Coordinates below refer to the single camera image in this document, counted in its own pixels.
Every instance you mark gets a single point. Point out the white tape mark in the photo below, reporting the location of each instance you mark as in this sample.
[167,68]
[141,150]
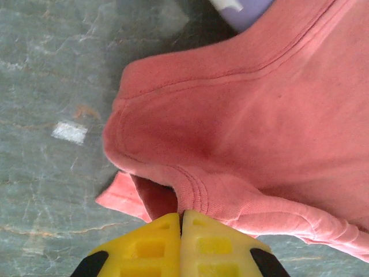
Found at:
[69,133]

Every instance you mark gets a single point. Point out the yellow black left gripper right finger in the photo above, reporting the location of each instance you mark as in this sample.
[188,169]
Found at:
[219,251]

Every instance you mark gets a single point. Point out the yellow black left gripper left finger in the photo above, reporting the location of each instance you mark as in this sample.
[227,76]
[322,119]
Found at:
[144,251]

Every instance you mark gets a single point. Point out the folded purple t-shirt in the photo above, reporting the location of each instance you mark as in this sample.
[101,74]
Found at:
[250,15]

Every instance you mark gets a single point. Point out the pink t-shirt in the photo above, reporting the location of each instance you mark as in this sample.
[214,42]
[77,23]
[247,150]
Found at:
[230,115]

